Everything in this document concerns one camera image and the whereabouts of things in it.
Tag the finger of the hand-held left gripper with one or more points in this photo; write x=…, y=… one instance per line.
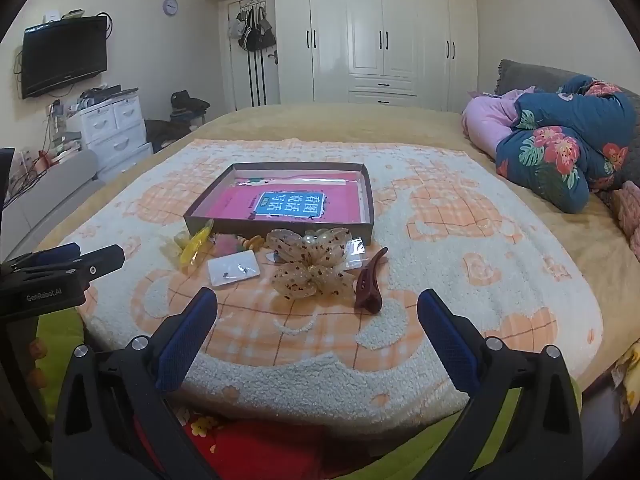
x=55, y=252
x=100, y=262

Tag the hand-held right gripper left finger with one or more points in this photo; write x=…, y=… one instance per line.
x=187, y=340

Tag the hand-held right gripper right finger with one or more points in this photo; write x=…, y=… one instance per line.
x=450, y=340

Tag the white earring card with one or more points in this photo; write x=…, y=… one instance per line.
x=235, y=267

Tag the yellow hair clip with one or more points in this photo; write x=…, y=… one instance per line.
x=195, y=250

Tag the maroon hair clip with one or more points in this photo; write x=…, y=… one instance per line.
x=367, y=290

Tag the clear plastic pouch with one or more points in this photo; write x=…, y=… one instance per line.
x=361, y=252

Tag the dark cardboard box tray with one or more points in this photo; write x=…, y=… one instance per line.
x=280, y=232

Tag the spotted sheer bow hair clip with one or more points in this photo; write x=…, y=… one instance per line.
x=310, y=265

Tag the grey sofa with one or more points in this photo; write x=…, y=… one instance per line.
x=50, y=195

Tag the orange and white checked blanket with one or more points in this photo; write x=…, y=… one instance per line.
x=475, y=285

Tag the cluttered shelf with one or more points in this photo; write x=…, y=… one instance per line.
x=62, y=135

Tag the white drawer cabinet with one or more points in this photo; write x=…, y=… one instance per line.
x=115, y=135

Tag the dark cloth pile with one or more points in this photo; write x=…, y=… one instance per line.
x=162, y=135

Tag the green and red floral cloth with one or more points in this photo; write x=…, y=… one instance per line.
x=280, y=450

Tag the pink book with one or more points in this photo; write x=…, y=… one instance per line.
x=240, y=205

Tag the clutter on drawer cabinet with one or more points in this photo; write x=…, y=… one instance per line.
x=105, y=94

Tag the chair with dark clothes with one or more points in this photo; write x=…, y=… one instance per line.
x=187, y=105

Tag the blue floral quilt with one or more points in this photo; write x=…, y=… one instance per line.
x=560, y=150

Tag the pink fluffy cushion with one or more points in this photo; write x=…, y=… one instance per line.
x=631, y=215

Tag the pink quilt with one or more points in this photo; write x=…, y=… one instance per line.
x=485, y=120

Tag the white door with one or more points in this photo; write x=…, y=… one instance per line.
x=230, y=80

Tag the white router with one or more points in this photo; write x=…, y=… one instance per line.
x=51, y=16

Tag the beige bed cover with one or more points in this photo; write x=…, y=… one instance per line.
x=350, y=120

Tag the grey pillow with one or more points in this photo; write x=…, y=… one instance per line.
x=530, y=75

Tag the hanging bags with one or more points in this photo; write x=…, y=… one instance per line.
x=255, y=32

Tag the white glossy wardrobe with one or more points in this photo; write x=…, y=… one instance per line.
x=360, y=35

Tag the black wall television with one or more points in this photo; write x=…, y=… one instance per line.
x=65, y=55

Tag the purple wall clock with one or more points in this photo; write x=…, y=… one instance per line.
x=170, y=6

